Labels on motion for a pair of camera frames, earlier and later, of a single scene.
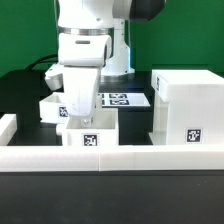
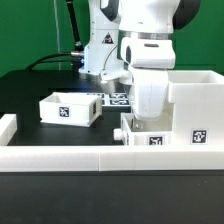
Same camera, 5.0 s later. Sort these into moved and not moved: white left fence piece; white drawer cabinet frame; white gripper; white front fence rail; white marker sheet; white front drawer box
Moved: white gripper; white front drawer box
Not moved: white front fence rail; white marker sheet; white left fence piece; white drawer cabinet frame
